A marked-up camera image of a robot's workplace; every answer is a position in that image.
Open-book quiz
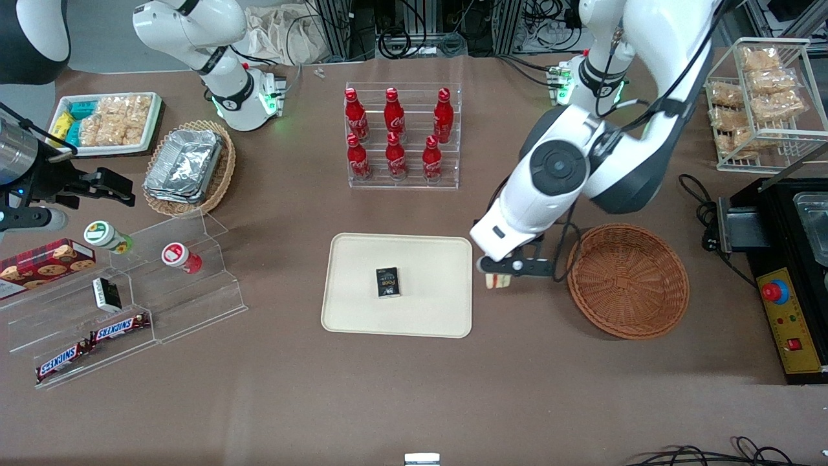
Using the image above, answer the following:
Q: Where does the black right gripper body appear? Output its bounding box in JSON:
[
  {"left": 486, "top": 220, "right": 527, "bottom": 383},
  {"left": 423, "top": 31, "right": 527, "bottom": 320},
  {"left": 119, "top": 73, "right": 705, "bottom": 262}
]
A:
[{"left": 26, "top": 162, "right": 98, "bottom": 208}]

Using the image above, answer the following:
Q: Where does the aluminium foil tray stack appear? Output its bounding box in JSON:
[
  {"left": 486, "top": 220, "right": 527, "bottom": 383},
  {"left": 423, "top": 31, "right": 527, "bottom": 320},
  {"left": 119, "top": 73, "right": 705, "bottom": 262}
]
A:
[{"left": 144, "top": 129, "right": 224, "bottom": 205}]

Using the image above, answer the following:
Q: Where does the white rectangular snack tray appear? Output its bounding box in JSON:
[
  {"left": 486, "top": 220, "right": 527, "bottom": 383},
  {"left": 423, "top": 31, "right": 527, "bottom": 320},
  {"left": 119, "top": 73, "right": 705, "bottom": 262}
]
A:
[{"left": 50, "top": 92, "right": 164, "bottom": 158}]

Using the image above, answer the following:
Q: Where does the cream plastic serving tray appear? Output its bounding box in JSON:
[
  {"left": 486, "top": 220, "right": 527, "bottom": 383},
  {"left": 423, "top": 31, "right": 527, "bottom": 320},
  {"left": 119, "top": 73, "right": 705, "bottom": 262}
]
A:
[{"left": 321, "top": 233, "right": 474, "bottom": 338}]

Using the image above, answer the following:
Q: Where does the round wicker basket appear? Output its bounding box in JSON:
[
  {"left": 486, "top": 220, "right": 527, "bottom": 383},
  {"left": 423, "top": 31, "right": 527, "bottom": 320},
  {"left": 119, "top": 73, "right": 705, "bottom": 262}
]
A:
[{"left": 567, "top": 223, "right": 690, "bottom": 340}]

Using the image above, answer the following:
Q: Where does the oval wicker basket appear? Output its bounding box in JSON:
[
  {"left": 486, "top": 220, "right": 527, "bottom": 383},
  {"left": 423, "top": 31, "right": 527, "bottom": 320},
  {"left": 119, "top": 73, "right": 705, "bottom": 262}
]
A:
[{"left": 142, "top": 120, "right": 237, "bottom": 217}]

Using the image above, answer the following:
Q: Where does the green sunflower lid cup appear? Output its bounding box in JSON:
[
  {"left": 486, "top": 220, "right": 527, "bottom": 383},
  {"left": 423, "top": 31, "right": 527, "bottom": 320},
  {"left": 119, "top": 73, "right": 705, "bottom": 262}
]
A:
[{"left": 84, "top": 220, "right": 135, "bottom": 254}]

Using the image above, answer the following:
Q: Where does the clear rice cracker bag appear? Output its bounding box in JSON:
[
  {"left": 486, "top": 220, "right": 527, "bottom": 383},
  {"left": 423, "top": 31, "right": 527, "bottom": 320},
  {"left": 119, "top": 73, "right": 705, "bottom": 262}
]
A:
[
  {"left": 96, "top": 97, "right": 127, "bottom": 122},
  {"left": 103, "top": 118, "right": 147, "bottom": 146},
  {"left": 123, "top": 95, "right": 153, "bottom": 121},
  {"left": 79, "top": 118, "right": 105, "bottom": 148}
]

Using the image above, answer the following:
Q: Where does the silver cylindrical wrist adapter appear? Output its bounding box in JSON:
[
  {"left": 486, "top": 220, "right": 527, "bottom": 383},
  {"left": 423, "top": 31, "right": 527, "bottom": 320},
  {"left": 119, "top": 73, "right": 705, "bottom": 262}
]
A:
[{"left": 0, "top": 120, "right": 41, "bottom": 186}]

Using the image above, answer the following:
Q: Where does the red strawberry lid cup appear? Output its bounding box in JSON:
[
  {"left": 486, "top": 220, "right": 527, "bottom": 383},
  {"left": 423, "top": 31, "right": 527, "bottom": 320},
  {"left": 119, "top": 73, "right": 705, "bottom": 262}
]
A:
[{"left": 161, "top": 242, "right": 203, "bottom": 274}]

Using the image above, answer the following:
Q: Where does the red tartan cookie box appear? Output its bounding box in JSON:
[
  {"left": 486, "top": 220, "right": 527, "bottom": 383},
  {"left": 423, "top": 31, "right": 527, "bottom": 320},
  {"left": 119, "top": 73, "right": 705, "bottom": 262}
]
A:
[{"left": 0, "top": 238, "right": 96, "bottom": 300}]

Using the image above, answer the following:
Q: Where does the black and white small box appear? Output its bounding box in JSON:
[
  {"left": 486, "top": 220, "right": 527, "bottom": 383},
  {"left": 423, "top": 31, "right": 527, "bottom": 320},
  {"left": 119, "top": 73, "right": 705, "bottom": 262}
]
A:
[{"left": 92, "top": 277, "right": 122, "bottom": 313}]

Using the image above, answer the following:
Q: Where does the small black card box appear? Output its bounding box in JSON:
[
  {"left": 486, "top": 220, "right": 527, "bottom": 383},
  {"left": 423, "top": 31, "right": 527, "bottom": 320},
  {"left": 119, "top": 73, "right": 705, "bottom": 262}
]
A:
[{"left": 375, "top": 267, "right": 402, "bottom": 299}]

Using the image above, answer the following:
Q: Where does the clear acrylic bottle rack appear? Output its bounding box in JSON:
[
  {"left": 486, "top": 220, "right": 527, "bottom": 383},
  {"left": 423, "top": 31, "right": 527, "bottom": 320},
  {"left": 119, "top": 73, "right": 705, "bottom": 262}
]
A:
[{"left": 345, "top": 82, "right": 463, "bottom": 190}]

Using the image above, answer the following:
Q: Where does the red cola bottle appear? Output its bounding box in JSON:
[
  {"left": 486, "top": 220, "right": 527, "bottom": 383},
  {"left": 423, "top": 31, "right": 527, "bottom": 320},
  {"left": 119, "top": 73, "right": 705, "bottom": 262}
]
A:
[
  {"left": 422, "top": 135, "right": 443, "bottom": 182},
  {"left": 385, "top": 132, "right": 408, "bottom": 181},
  {"left": 384, "top": 87, "right": 406, "bottom": 138},
  {"left": 346, "top": 133, "right": 372, "bottom": 181},
  {"left": 344, "top": 88, "right": 371, "bottom": 143},
  {"left": 433, "top": 88, "right": 455, "bottom": 144}
]

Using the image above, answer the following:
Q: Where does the clear acrylic stepped stand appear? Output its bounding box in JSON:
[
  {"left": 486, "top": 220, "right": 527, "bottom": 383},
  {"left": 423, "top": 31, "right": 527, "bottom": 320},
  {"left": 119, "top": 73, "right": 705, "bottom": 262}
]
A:
[{"left": 0, "top": 210, "right": 248, "bottom": 390}]

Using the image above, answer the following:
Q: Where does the Snickers chocolate bar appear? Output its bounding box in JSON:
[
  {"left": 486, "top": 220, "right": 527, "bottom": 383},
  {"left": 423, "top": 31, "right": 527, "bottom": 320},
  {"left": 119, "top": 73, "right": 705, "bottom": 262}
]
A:
[
  {"left": 89, "top": 313, "right": 151, "bottom": 344},
  {"left": 36, "top": 342, "right": 93, "bottom": 384}
]

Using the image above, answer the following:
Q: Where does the beige cloth bag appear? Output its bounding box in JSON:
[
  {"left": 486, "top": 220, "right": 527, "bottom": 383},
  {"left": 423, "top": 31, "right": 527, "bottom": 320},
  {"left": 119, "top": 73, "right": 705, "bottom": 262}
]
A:
[{"left": 243, "top": 3, "right": 327, "bottom": 65}]

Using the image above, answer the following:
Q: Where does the clear fried snack bag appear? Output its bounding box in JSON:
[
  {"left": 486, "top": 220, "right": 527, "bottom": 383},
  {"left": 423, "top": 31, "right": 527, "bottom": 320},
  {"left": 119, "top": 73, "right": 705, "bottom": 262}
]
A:
[
  {"left": 741, "top": 47, "right": 781, "bottom": 72},
  {"left": 747, "top": 68, "right": 798, "bottom": 94},
  {"left": 715, "top": 126, "right": 770, "bottom": 159},
  {"left": 708, "top": 81, "right": 745, "bottom": 107},
  {"left": 710, "top": 107, "right": 741, "bottom": 132},
  {"left": 750, "top": 91, "right": 806, "bottom": 122}
]

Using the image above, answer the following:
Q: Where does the black machine with yellow panel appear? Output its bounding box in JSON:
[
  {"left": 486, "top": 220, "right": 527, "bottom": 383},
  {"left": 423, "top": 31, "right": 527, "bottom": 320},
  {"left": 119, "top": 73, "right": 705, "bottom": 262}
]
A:
[{"left": 715, "top": 176, "right": 828, "bottom": 386}]

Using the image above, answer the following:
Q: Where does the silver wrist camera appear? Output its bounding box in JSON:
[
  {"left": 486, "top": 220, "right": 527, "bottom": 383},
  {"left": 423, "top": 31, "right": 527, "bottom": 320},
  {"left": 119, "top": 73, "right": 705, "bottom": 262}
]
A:
[{"left": 0, "top": 207, "right": 67, "bottom": 234}]

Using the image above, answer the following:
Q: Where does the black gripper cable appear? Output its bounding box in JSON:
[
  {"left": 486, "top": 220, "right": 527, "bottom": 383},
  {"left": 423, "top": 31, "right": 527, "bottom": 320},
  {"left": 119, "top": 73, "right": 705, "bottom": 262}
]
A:
[{"left": 551, "top": 201, "right": 586, "bottom": 282}]

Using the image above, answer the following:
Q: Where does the black power cable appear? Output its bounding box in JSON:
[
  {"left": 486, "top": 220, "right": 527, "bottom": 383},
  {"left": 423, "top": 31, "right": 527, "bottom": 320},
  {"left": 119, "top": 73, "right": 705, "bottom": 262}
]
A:
[{"left": 678, "top": 173, "right": 759, "bottom": 289}]

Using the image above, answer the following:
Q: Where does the black floor cable bundle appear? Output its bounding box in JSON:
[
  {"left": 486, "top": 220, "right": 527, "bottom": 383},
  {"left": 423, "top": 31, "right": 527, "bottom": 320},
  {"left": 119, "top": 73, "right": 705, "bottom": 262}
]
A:
[{"left": 626, "top": 436, "right": 806, "bottom": 466}]

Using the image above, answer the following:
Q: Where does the aluminium frame rack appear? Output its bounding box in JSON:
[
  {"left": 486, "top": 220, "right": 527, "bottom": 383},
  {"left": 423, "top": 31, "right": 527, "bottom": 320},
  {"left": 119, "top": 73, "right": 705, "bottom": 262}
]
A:
[{"left": 314, "top": 0, "right": 525, "bottom": 62}]

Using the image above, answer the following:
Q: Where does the white wire basket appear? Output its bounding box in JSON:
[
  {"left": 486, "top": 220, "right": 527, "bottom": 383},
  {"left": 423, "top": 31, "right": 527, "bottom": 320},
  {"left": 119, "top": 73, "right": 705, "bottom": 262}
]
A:
[{"left": 705, "top": 38, "right": 828, "bottom": 173}]

